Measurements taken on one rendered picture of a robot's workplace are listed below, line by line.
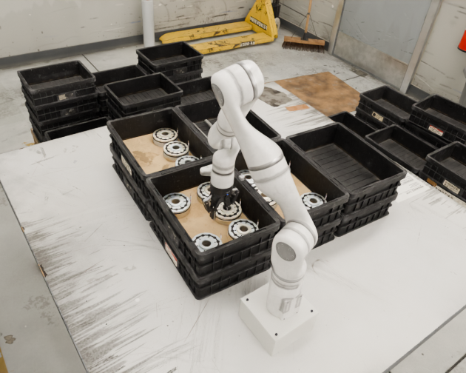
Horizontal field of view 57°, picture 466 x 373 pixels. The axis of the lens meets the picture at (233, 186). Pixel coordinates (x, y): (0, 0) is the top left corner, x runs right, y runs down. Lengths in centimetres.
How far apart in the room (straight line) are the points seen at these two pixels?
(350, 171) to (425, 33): 273
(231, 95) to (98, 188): 101
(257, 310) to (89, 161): 105
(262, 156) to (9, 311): 171
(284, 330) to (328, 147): 92
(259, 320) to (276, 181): 47
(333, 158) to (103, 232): 99
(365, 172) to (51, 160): 134
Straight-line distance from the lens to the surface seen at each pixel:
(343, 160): 190
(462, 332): 260
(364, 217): 175
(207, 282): 139
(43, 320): 234
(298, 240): 108
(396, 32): 462
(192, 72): 325
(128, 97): 291
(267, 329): 131
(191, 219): 150
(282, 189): 104
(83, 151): 207
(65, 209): 178
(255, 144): 100
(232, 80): 97
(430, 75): 449
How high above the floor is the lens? 188
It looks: 40 degrees down
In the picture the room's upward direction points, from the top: 6 degrees clockwise
